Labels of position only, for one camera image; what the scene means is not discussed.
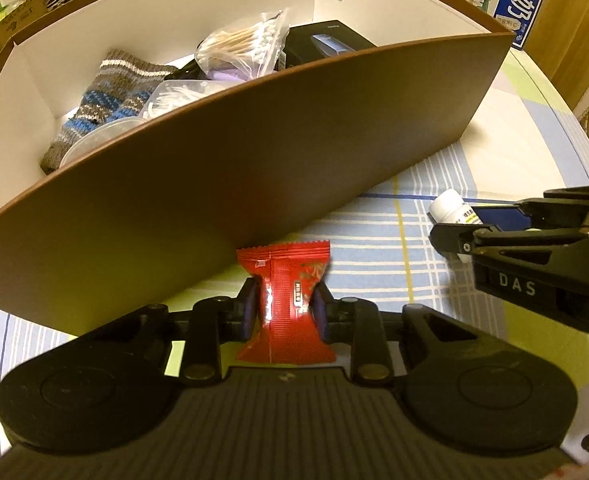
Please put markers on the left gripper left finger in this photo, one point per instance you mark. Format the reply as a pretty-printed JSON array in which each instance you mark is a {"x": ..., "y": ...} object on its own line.
[{"x": 248, "y": 307}]

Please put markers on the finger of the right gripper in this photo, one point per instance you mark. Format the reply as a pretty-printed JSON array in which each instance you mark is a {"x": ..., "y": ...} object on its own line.
[
  {"x": 564, "y": 208},
  {"x": 534, "y": 243}
]

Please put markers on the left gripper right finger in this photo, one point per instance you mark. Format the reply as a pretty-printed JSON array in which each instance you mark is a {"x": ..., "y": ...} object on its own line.
[{"x": 321, "y": 301}]

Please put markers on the red candy wrapper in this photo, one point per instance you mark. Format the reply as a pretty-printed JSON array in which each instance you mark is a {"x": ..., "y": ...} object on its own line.
[{"x": 288, "y": 274}]

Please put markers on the small white pill bottle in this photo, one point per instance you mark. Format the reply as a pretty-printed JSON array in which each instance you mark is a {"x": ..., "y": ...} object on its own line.
[{"x": 449, "y": 207}]

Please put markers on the clear plastic cup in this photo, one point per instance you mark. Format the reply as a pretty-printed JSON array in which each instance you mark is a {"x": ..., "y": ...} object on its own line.
[{"x": 100, "y": 136}]

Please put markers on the cotton swabs plastic bag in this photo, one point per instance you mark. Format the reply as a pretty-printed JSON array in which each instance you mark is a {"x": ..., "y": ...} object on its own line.
[{"x": 251, "y": 44}]

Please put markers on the striped knitted sock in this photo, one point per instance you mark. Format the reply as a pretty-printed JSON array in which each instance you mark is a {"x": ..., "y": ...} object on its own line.
[{"x": 120, "y": 89}]

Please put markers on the brown white storage box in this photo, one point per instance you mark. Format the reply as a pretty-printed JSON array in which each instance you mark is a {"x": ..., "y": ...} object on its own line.
[{"x": 168, "y": 203}]

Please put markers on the black product box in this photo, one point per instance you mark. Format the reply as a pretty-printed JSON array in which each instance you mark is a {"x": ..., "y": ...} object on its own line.
[{"x": 315, "y": 41}]

